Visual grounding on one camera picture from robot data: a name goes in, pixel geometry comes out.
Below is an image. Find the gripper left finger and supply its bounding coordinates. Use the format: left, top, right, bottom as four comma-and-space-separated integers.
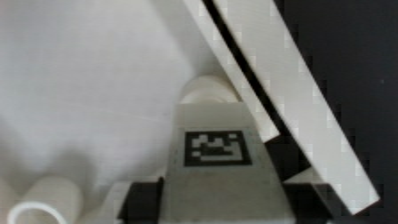
118, 178, 164, 224

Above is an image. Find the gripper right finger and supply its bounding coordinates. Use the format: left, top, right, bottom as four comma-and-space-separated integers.
283, 183, 351, 224

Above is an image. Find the white table leg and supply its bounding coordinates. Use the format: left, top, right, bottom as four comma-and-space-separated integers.
160, 76, 297, 224

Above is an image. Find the white square tabletop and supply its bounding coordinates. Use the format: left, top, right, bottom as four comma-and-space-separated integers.
0, 0, 221, 224

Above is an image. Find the white U-shaped obstacle fence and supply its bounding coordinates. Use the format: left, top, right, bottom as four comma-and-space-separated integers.
212, 0, 381, 214

